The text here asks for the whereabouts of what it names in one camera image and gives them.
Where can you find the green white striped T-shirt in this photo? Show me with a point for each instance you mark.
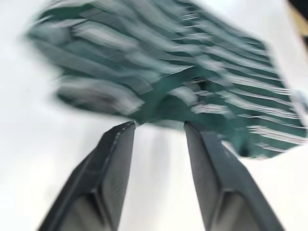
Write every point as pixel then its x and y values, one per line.
pixel 168 62

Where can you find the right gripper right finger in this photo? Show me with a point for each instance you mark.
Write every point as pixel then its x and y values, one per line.
pixel 221 187

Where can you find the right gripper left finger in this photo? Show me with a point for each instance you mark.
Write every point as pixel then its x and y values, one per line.
pixel 101 183

